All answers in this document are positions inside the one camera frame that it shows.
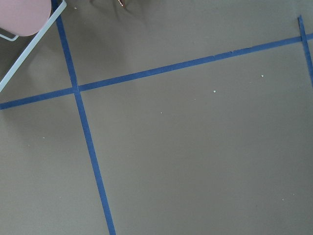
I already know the pink cup upper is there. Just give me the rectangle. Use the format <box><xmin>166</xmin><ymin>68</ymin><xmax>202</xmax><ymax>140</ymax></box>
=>
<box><xmin>0</xmin><ymin>0</ymin><xmax>52</xmax><ymax>36</ymax></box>

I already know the white wire cup rack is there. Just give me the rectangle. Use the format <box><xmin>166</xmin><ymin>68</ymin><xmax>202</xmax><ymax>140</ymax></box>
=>
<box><xmin>0</xmin><ymin>0</ymin><xmax>67</xmax><ymax>91</ymax></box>

